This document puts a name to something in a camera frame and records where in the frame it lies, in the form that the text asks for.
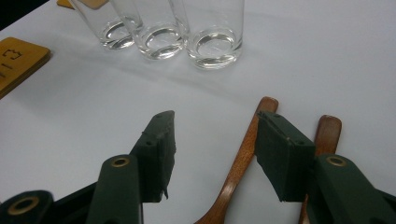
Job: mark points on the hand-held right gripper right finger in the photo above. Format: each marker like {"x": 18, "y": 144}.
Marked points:
{"x": 283, "y": 161}

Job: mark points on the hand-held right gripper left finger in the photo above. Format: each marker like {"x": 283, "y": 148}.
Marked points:
{"x": 155, "y": 161}

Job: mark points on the wooden spoon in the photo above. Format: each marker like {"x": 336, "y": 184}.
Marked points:
{"x": 327, "y": 133}
{"x": 239, "y": 161}

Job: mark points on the white paper sheet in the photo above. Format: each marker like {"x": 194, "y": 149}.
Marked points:
{"x": 93, "y": 109}

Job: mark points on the clear drinking glass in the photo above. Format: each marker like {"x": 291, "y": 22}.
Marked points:
{"x": 158, "y": 40}
{"x": 214, "y": 46}
{"x": 115, "y": 35}

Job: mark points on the square wooden coaster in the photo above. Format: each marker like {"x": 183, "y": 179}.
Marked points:
{"x": 93, "y": 3}
{"x": 21, "y": 62}

